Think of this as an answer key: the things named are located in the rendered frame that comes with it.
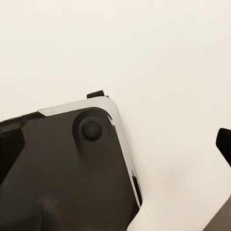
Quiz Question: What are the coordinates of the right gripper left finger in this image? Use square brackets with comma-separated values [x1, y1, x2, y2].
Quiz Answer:
[0, 128, 25, 186]

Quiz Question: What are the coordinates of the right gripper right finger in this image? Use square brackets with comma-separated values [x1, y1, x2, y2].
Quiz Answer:
[216, 128, 231, 167]

